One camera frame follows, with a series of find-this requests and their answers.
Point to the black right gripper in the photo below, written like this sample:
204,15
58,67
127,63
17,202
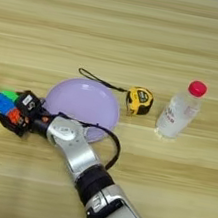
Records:
37,124

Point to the multicolour puzzle cube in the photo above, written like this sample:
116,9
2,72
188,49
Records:
2,104

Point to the clear bottle red cap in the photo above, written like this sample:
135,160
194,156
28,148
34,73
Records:
177,116

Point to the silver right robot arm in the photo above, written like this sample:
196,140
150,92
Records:
76,149

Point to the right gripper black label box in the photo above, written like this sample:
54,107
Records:
29,102

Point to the purple round plate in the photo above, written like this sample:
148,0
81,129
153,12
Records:
82,99

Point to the yellow black tape measure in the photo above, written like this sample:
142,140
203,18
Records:
139,101

